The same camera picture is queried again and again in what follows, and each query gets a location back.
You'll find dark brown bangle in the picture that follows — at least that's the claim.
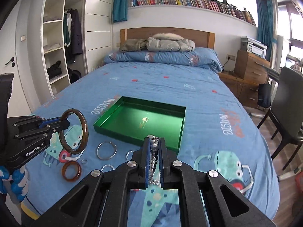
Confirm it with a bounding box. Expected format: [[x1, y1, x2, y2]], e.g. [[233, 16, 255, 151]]
[[59, 109, 89, 155]]

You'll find small twisted silver bracelet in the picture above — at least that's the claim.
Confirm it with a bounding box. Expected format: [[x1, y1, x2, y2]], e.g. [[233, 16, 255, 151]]
[[125, 149, 136, 162]]

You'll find silver beaded bracelet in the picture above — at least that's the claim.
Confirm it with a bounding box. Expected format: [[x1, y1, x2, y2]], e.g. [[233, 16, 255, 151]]
[[146, 134, 161, 186]]

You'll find thin silver bangle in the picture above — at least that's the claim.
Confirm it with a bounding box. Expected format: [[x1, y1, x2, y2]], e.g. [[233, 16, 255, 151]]
[[96, 141, 118, 161]]

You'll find amber resin bangle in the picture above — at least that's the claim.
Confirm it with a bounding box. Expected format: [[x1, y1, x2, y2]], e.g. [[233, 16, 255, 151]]
[[62, 161, 82, 182]]

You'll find blue white gloved hand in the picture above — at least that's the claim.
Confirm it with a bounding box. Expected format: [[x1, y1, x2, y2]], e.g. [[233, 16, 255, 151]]
[[1, 166, 28, 203]]

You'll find green metal tray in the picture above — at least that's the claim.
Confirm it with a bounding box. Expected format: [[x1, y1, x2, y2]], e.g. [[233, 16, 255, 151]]
[[94, 96, 186, 153]]

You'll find blue cartoon bedspread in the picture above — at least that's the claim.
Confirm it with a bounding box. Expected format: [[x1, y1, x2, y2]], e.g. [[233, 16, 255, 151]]
[[21, 62, 280, 226]]

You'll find white door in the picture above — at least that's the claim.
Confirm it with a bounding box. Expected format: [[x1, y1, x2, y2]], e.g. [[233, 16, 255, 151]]
[[0, 2, 31, 117]]

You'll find white wardrobe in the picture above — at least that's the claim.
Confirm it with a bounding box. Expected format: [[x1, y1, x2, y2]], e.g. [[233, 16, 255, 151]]
[[27, 0, 113, 104]]

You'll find olive green jacket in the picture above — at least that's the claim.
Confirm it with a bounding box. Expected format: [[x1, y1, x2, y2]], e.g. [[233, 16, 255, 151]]
[[119, 39, 148, 52]]

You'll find blue folded duvet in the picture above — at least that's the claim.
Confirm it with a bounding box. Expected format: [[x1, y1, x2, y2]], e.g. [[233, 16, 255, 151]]
[[104, 47, 223, 73]]

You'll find dark tote bag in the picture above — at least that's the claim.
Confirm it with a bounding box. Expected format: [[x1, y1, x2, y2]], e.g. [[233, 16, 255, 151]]
[[257, 84, 272, 108]]

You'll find grey puffer jacket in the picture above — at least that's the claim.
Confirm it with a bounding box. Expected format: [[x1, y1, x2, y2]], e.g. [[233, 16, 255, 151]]
[[146, 33, 195, 52]]

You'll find wooden drawer cabinet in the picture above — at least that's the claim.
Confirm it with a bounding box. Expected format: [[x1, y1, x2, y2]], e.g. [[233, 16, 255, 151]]
[[219, 50, 270, 108]]

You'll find wooden headboard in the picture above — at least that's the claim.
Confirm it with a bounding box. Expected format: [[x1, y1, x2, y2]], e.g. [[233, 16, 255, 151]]
[[120, 27, 215, 49]]

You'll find dark grey chair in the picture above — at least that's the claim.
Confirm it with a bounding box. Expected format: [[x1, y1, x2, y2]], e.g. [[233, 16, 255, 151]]
[[257, 67, 303, 170]]

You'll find teal left curtain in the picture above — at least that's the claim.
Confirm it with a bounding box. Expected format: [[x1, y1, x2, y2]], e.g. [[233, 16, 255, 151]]
[[112, 0, 128, 23]]

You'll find teal curtain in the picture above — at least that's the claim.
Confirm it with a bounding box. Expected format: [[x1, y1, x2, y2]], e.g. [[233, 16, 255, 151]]
[[256, 0, 274, 61], [112, 0, 128, 23]]

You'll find row of books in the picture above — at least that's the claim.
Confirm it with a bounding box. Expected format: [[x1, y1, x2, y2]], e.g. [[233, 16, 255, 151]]
[[128, 0, 256, 26]]

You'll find white printer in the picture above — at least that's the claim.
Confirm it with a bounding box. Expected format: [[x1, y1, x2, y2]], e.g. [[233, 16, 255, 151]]
[[240, 36, 268, 59]]

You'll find teal right curtain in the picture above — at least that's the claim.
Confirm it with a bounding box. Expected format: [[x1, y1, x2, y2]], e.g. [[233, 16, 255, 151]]
[[256, 0, 274, 61]]

